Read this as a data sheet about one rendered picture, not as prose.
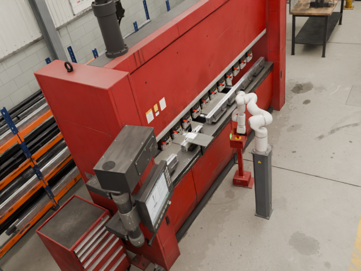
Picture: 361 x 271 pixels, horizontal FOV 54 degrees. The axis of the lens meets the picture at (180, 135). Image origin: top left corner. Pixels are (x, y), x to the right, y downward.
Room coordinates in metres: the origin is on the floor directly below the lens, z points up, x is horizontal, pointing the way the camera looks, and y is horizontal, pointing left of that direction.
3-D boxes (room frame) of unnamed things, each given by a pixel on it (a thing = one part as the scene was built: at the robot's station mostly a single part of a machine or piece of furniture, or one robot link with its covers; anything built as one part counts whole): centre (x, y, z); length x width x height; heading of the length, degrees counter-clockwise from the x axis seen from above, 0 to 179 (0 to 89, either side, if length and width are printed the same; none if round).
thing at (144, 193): (1.99, 0.30, 1.42); 0.45 x 0.12 x 0.36; 153
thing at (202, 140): (3.12, -0.20, 1.00); 0.26 x 0.18 x 0.01; 49
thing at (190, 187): (3.68, -0.55, 0.42); 3.00 x 0.21 x 0.83; 139
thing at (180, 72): (3.71, -0.52, 1.74); 3.00 x 0.08 x 0.80; 139
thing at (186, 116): (3.19, -0.08, 1.26); 0.15 x 0.09 x 0.17; 139
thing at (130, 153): (1.98, 0.40, 1.53); 0.51 x 0.25 x 0.85; 153
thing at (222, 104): (4.17, -0.91, 0.92); 1.67 x 0.06 x 0.10; 139
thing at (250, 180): (3.30, -0.70, 0.06); 0.25 x 0.20 x 0.12; 61
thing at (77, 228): (2.30, 1.15, 0.50); 0.50 x 0.50 x 1.00; 49
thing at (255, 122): (2.74, -0.76, 1.30); 0.19 x 0.12 x 0.24; 95
